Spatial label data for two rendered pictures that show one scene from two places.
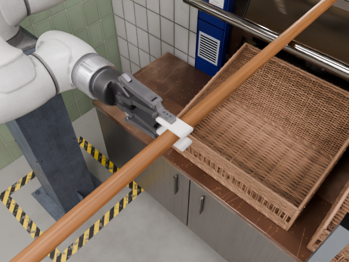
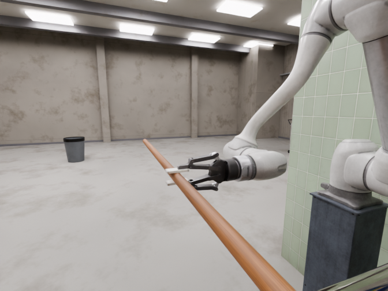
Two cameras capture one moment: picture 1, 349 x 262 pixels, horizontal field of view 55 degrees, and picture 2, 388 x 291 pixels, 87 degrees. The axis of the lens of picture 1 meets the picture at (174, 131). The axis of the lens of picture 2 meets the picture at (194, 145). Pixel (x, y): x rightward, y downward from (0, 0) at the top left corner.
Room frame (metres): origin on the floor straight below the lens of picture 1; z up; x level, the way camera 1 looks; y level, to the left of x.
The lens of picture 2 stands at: (0.74, -0.51, 1.40)
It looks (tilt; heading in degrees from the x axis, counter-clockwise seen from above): 10 degrees down; 118
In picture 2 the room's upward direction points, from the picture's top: straight up
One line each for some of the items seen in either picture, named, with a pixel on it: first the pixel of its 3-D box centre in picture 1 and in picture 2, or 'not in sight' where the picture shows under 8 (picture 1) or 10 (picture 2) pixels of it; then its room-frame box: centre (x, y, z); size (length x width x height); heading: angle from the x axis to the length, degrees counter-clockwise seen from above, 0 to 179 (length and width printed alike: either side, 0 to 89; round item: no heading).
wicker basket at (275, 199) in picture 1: (264, 127); not in sight; (0.83, -0.34, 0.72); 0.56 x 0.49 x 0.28; 48
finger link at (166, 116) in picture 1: (163, 110); (185, 163); (0.43, 0.02, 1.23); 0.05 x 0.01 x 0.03; 48
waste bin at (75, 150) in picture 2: not in sight; (75, 149); (-4.74, 2.85, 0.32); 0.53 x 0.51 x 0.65; 139
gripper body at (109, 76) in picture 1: (119, 92); (222, 170); (0.52, 0.12, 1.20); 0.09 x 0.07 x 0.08; 48
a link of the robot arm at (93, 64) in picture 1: (96, 77); (240, 168); (0.57, 0.17, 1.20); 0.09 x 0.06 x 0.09; 138
